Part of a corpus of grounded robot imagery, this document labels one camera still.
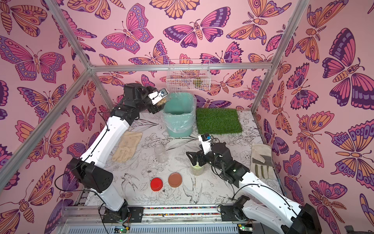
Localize brown jar lid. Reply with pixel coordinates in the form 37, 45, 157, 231
168, 172, 183, 188

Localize clear peanut jar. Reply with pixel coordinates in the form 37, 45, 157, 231
154, 143, 168, 163

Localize red jar lid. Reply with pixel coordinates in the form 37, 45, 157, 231
150, 177, 163, 192

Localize brown lid peanut jar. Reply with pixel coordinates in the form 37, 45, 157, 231
156, 97, 168, 106

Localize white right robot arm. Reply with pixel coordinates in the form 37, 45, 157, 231
186, 142, 322, 234

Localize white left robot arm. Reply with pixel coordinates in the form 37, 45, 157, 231
68, 83, 168, 223

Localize green lid peanut jar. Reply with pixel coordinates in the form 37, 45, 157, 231
191, 164, 205, 176

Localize clear plastic bin liner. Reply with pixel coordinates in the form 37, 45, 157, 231
160, 91, 198, 137

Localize mint green trash bin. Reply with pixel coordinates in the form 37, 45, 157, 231
162, 92, 196, 138

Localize green artificial grass mat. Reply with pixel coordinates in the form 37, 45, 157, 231
196, 108, 243, 135

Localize cream work glove right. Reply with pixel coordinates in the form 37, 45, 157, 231
250, 143, 276, 179

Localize beige work glove left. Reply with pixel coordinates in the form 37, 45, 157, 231
112, 131, 143, 163

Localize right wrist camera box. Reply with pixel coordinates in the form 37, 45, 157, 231
198, 134, 212, 155

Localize white wire basket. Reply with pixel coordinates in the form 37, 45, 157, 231
165, 58, 211, 92

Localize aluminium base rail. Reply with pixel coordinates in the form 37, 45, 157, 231
56, 204, 292, 234

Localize aluminium frame post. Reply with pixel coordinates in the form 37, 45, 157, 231
251, 0, 309, 114

